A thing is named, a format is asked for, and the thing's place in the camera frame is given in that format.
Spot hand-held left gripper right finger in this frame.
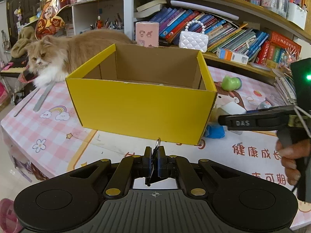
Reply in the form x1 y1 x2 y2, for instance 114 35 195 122
157 147 241 197

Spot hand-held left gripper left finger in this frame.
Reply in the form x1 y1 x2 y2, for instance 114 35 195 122
69 147 153 198

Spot small black clip with ring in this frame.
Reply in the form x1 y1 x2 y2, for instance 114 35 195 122
145 138 162 187

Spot white eraser block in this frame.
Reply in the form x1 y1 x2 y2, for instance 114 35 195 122
214 102 247 135

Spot yellow cardboard box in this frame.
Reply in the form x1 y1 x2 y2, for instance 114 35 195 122
65 43 218 146

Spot person's right hand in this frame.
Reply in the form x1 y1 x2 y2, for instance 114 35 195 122
276 143 307 186

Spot blue clay lump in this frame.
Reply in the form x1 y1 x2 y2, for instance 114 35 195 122
205 124 226 139

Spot stack of thin booklets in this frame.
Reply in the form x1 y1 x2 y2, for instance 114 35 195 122
273 76 298 105

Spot colourful sparkly ornament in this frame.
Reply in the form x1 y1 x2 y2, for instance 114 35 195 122
284 48 302 76

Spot green plastic toy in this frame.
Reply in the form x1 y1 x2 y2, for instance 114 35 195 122
221 75 242 91

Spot wooden bookshelf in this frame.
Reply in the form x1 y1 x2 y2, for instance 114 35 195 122
124 0 311 78

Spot red dictionaries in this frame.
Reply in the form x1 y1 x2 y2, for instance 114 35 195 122
255 31 302 69

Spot orange and white carton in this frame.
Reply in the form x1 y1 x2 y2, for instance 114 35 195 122
216 47 250 65

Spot white pen organizer box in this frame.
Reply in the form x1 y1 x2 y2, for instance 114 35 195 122
260 0 308 30

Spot row of colourful leaning books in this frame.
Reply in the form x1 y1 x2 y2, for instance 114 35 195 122
148 7 270 62

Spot pink checked printed tablecloth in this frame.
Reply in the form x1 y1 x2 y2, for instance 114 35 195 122
0 65 311 231

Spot rolled white paper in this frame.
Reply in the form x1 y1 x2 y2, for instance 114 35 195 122
170 0 240 21

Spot pink printed cylinder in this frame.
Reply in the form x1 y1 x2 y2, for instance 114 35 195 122
135 21 160 48

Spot metal ruler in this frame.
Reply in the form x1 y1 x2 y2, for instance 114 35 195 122
32 80 58 112

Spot stack of thick white-paged books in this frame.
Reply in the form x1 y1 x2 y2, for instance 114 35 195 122
134 0 168 19

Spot orange and white fluffy cat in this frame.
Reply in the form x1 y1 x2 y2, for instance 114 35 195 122
25 29 138 88

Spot pink plastic stool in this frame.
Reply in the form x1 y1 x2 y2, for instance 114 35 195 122
0 198 23 233

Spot white shelf unit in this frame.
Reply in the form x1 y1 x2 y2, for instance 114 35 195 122
39 0 126 38

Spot brown plush cloth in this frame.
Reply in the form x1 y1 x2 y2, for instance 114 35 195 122
12 26 36 57

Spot red and gold foil decoration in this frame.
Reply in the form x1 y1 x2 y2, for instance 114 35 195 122
35 0 71 40

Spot white quilted pearl-handle handbag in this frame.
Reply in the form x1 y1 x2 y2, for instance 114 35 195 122
179 21 209 53

